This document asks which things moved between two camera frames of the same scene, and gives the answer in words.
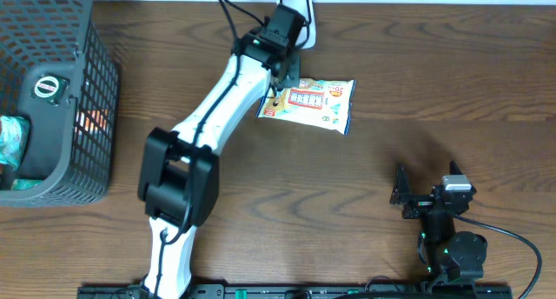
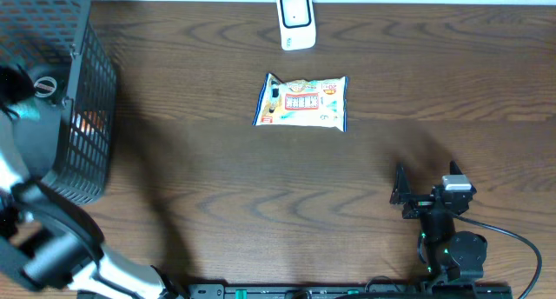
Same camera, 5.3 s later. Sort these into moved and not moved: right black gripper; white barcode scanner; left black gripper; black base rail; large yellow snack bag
Moved: left black gripper
Not moved: black base rail; large yellow snack bag; right black gripper; white barcode scanner
